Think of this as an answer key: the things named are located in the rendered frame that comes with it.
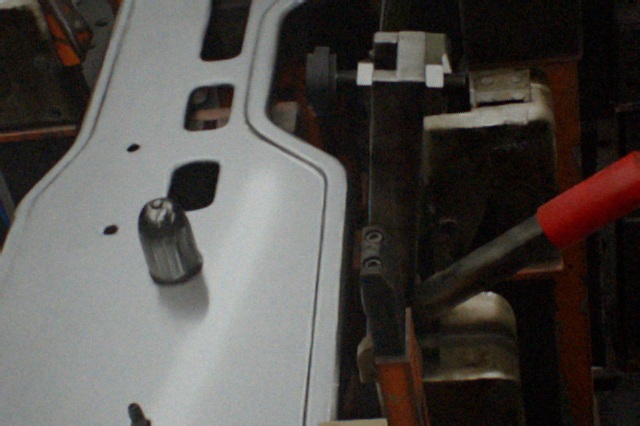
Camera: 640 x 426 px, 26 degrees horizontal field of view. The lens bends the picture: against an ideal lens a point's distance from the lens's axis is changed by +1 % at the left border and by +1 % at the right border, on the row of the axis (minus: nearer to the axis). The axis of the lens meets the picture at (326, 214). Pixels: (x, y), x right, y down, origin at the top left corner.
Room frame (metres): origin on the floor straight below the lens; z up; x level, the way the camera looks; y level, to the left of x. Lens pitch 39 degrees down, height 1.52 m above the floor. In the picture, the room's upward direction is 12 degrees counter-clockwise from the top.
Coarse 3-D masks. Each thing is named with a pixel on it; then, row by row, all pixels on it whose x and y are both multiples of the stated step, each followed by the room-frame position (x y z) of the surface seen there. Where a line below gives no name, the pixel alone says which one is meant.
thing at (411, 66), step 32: (416, 32) 0.48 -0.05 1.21; (320, 64) 0.47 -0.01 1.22; (384, 64) 0.48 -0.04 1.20; (416, 64) 0.46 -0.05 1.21; (320, 96) 0.46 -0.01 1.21; (384, 96) 0.45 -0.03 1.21; (416, 96) 0.45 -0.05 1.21; (448, 96) 0.46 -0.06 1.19; (384, 128) 0.45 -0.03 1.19; (416, 128) 0.45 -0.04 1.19; (384, 160) 0.45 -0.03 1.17; (416, 160) 0.45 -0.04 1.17; (384, 192) 0.45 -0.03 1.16; (416, 192) 0.45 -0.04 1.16; (384, 224) 0.46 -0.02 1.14; (416, 224) 0.45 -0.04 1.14; (416, 256) 0.45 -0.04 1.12
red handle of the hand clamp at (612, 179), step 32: (576, 192) 0.46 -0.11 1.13; (608, 192) 0.45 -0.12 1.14; (544, 224) 0.45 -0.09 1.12; (576, 224) 0.45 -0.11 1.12; (608, 224) 0.45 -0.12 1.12; (480, 256) 0.47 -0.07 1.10; (512, 256) 0.46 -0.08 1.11; (416, 288) 0.48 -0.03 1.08; (448, 288) 0.46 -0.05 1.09; (480, 288) 0.46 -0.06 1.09; (416, 320) 0.46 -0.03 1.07
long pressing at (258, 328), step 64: (128, 0) 0.96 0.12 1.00; (192, 0) 0.93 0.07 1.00; (256, 0) 0.91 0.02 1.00; (320, 0) 0.91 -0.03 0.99; (128, 64) 0.86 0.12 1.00; (192, 64) 0.84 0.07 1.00; (256, 64) 0.82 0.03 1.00; (128, 128) 0.78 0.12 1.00; (256, 128) 0.74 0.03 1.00; (64, 192) 0.72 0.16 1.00; (128, 192) 0.70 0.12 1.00; (256, 192) 0.68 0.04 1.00; (320, 192) 0.66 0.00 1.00; (0, 256) 0.67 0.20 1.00; (64, 256) 0.65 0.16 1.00; (128, 256) 0.64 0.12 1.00; (256, 256) 0.62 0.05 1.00; (320, 256) 0.60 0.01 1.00; (0, 320) 0.61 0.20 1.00; (64, 320) 0.60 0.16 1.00; (128, 320) 0.58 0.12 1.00; (192, 320) 0.57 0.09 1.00; (256, 320) 0.56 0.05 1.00; (320, 320) 0.55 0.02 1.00; (0, 384) 0.55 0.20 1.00; (64, 384) 0.54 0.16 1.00; (128, 384) 0.53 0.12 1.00; (192, 384) 0.52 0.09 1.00; (256, 384) 0.51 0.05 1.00; (320, 384) 0.50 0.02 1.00
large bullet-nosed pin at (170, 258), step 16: (144, 208) 0.62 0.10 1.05; (160, 208) 0.62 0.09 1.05; (176, 208) 0.62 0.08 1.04; (144, 224) 0.62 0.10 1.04; (160, 224) 0.61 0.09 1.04; (176, 224) 0.61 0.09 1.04; (144, 240) 0.61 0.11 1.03; (160, 240) 0.61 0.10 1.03; (176, 240) 0.61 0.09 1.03; (192, 240) 0.62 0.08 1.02; (144, 256) 0.62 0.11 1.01; (160, 256) 0.61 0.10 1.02; (176, 256) 0.61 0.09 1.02; (192, 256) 0.61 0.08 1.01; (160, 272) 0.61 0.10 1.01; (176, 272) 0.61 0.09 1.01; (192, 272) 0.61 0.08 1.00
